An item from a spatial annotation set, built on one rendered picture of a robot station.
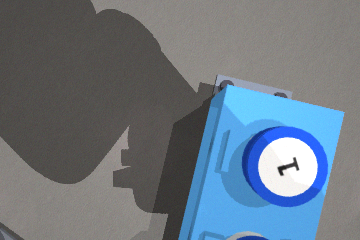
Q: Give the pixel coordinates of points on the blue tube rack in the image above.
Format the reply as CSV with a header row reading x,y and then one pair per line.
x,y
221,203

